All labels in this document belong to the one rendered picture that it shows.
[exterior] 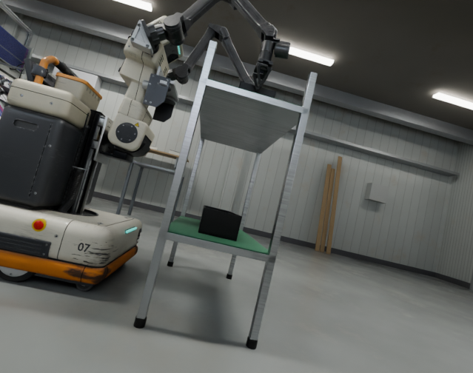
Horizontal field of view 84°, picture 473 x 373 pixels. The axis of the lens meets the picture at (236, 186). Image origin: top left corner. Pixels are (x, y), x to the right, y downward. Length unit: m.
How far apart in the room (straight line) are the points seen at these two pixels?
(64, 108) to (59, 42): 6.42
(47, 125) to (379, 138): 7.08
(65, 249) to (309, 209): 5.77
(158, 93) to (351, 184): 6.07
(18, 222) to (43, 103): 0.50
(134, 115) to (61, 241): 0.66
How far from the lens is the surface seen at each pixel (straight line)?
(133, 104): 1.47
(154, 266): 1.03
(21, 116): 1.44
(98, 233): 1.23
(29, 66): 1.68
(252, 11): 1.49
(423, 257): 8.20
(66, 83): 1.60
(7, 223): 1.38
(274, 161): 6.35
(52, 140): 1.37
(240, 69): 1.86
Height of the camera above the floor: 0.49
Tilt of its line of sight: 5 degrees up
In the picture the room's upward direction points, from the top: 14 degrees clockwise
